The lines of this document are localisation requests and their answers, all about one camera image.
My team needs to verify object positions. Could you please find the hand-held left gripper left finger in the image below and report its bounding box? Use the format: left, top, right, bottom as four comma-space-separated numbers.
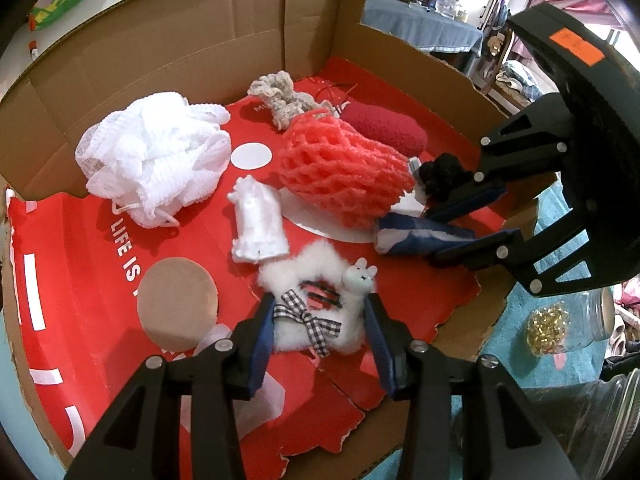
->
65, 292, 278, 480

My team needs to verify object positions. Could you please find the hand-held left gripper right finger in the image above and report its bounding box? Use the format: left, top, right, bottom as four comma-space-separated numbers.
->
362, 292, 581, 480

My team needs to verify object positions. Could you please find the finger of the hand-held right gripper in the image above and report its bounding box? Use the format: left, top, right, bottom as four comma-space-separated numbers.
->
431, 195, 621, 298
424, 94, 576, 223

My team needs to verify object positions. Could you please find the black fluffy scrunchie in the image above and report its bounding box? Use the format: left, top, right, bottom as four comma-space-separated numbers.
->
417, 154, 473, 201

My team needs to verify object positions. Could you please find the blue cloth pouch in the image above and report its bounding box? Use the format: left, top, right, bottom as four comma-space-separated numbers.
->
375, 210, 478, 256

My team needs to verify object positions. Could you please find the white fluffy plush hair clip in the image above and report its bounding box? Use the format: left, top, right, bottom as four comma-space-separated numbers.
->
257, 240, 378, 358

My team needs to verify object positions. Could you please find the red plush heart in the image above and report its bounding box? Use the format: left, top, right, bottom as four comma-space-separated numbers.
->
310, 77, 430, 158

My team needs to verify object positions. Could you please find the red foam net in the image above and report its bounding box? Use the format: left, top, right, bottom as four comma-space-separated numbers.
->
277, 110, 417, 228

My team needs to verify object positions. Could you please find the white foam sleeve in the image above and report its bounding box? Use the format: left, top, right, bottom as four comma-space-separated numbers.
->
227, 175, 291, 263

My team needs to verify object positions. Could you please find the beige crochet scrunchie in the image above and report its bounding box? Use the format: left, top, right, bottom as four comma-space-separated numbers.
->
247, 70, 328, 128

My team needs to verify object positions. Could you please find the white mesh bath pouf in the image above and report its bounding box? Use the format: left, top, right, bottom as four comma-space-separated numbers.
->
75, 91, 233, 228

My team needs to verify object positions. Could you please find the cardboard box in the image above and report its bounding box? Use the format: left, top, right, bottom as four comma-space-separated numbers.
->
0, 0, 551, 480

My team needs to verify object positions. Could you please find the pile of clothes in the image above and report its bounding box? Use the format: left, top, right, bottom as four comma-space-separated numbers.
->
497, 60, 543, 101

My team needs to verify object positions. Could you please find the round cardboard disc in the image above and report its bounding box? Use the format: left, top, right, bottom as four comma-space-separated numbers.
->
137, 257, 220, 351

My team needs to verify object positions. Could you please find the small clear jar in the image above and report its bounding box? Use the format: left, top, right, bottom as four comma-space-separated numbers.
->
525, 287, 623, 358

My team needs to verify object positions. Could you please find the wooden chair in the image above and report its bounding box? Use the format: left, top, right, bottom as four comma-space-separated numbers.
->
482, 35, 531, 116

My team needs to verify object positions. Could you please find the large dark-filled glass jar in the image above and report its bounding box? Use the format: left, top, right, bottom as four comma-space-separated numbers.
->
452, 367, 640, 480

